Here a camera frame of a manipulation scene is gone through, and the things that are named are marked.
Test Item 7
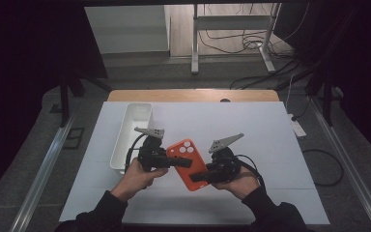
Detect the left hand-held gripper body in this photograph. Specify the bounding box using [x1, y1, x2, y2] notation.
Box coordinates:
[134, 127, 175, 172]

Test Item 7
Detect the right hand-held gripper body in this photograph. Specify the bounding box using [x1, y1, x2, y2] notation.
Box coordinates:
[205, 132, 245, 185]

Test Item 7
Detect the orange phone case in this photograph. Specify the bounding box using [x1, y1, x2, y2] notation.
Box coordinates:
[166, 138, 211, 192]

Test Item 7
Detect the person's right hand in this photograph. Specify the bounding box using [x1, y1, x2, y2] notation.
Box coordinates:
[212, 165, 261, 201]

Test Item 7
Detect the person's left hand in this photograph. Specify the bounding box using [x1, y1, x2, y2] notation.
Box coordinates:
[110, 158, 169, 203]

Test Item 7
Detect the white plastic storage bin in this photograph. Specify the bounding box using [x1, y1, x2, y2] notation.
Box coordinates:
[109, 101, 156, 175]

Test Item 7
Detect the white table cover sheet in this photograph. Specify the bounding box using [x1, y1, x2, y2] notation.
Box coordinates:
[59, 101, 331, 226]

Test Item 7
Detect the white power strip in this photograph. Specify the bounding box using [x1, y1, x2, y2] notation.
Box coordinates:
[288, 113, 307, 139]

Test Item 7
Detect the black metal stand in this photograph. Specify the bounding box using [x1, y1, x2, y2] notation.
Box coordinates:
[303, 64, 346, 127]
[57, 73, 114, 129]

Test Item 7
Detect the black curtain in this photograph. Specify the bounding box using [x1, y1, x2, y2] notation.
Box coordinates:
[273, 0, 371, 168]
[0, 0, 109, 207]

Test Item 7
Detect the left hand-held gripper black cable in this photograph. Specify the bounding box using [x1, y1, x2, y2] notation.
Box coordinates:
[124, 133, 148, 173]

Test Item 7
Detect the hand-held gripper black cable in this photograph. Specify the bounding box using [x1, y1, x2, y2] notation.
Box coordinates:
[236, 154, 267, 189]
[124, 133, 148, 173]

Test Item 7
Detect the right hand-held gripper black cable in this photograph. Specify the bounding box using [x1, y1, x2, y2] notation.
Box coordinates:
[236, 154, 267, 189]

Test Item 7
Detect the aluminium rail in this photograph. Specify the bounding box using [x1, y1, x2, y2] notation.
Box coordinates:
[310, 96, 371, 232]
[9, 115, 76, 232]

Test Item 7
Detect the white metal desk frame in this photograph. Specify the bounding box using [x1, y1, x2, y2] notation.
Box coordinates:
[190, 3, 283, 75]

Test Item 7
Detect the looped black cable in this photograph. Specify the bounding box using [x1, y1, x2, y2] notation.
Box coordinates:
[301, 148, 345, 188]

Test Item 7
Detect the tangle of black floor cables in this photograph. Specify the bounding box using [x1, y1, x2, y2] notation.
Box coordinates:
[197, 3, 313, 91]

